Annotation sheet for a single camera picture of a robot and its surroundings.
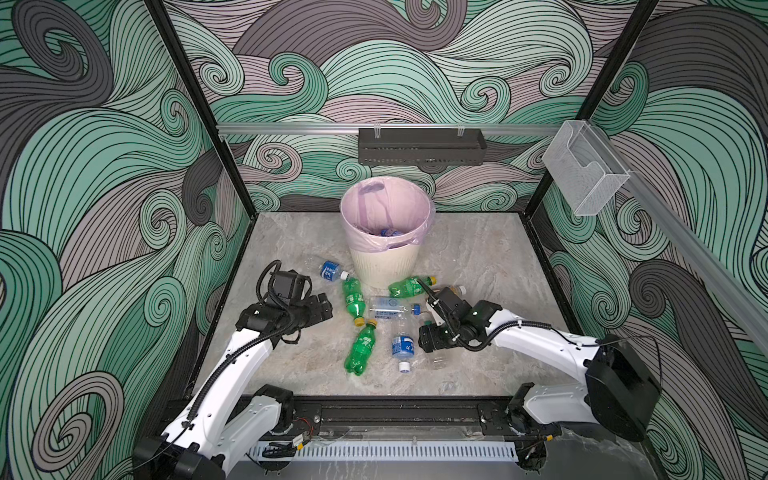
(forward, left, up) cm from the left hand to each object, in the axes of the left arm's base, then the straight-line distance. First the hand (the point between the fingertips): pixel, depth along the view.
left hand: (320, 308), depth 79 cm
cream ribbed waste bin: (+13, -16, 0) cm, 21 cm away
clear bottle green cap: (-11, -31, -7) cm, 34 cm away
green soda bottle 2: (-11, -10, -8) cm, 17 cm away
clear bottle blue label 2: (+32, -19, -5) cm, 37 cm away
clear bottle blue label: (-6, -23, -8) cm, 25 cm away
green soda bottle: (+7, -9, -8) cm, 14 cm away
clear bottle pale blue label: (+5, -20, -8) cm, 22 cm away
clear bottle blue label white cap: (+18, 0, -9) cm, 20 cm away
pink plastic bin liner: (+35, -16, +3) cm, 39 cm away
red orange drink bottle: (+11, -42, -9) cm, 44 cm away
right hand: (-5, -31, -9) cm, 33 cm away
